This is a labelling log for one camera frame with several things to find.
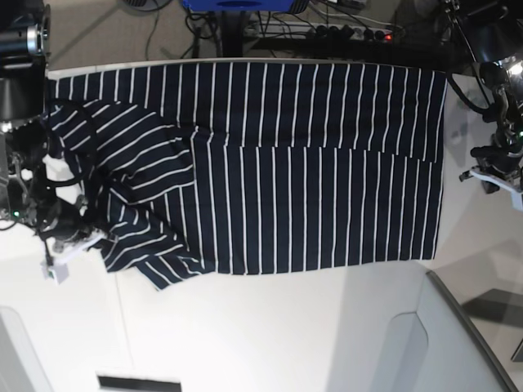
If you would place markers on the blue plastic bin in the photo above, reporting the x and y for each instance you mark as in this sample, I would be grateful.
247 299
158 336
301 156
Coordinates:
237 5

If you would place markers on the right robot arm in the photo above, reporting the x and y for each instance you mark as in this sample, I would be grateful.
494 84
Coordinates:
28 197

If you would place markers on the navy white striped t-shirt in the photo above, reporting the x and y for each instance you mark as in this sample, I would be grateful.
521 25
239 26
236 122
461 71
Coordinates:
251 168

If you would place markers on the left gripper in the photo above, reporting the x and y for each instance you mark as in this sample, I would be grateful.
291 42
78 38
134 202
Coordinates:
500 161

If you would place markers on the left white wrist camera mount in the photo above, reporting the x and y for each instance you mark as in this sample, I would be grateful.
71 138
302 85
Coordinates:
510 186

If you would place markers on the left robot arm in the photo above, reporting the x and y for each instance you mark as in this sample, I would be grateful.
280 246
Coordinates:
491 33

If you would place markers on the white power strip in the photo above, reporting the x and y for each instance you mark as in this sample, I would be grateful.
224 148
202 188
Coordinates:
275 29

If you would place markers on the grey metal edge rail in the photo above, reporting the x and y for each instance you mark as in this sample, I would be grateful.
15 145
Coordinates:
481 346

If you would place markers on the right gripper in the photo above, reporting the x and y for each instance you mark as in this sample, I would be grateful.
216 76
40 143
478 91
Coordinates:
63 222

